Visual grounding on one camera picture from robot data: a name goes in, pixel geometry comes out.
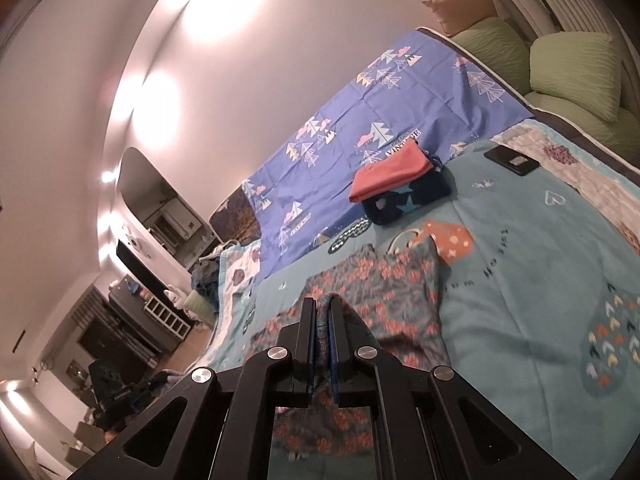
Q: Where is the green cushion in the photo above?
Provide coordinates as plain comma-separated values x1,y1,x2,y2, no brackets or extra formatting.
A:
525,91,640,158

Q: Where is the small green pillow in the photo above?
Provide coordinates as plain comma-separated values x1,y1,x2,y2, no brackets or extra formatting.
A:
182,292,218,328

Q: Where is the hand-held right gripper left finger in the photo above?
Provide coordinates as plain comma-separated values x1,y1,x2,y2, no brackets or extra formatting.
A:
65,297,321,480

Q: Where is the dark forest print cloth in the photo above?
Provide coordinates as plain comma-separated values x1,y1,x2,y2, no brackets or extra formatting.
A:
210,180,263,246

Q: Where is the folded coral garment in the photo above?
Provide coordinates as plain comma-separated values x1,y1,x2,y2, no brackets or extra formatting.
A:
349,139,433,204

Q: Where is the teal patterned quilt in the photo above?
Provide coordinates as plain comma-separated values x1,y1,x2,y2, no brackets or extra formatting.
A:
192,120,640,480

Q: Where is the folded navy star garment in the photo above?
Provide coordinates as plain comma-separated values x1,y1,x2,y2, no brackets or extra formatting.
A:
360,162,453,226

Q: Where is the purple tree print sheet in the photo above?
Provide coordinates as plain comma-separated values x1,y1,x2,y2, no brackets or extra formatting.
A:
242,27,536,278

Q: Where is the pile of blue clothes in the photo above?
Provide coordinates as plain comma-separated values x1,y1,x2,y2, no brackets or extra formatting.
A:
190,245,236,306

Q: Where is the white ladder shelf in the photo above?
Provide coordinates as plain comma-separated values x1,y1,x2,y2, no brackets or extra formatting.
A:
142,295,193,343

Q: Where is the beige pleated curtain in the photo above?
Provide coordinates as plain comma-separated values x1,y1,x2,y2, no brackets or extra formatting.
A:
500,0,640,76

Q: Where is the floral grey garment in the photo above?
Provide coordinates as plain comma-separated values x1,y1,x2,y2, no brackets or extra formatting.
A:
250,237,448,461

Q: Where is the black phone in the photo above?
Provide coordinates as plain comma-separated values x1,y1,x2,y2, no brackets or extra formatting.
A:
484,145,541,177

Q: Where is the beige pillow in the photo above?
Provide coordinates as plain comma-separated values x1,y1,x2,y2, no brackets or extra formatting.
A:
421,0,511,37

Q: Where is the large green pillow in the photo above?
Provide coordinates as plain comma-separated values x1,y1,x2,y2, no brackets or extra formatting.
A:
529,31,623,123

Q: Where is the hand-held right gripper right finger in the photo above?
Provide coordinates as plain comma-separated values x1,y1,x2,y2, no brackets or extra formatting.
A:
327,295,581,480

